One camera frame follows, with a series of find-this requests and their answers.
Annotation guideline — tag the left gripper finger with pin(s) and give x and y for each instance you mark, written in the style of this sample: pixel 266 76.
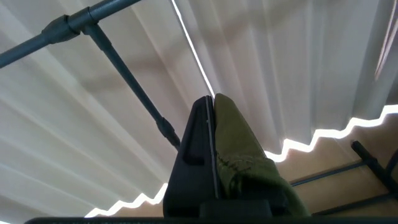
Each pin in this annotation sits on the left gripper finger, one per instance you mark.
pixel 189 186

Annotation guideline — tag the black clothes rack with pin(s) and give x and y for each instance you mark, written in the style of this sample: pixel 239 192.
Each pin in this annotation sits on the black clothes rack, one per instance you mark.
pixel 124 70

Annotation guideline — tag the green long-sleeved shirt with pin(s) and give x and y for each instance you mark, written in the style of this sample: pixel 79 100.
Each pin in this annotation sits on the green long-sleeved shirt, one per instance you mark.
pixel 239 149

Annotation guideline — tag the beige curtain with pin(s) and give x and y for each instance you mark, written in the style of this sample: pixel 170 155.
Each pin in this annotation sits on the beige curtain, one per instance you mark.
pixel 280 62

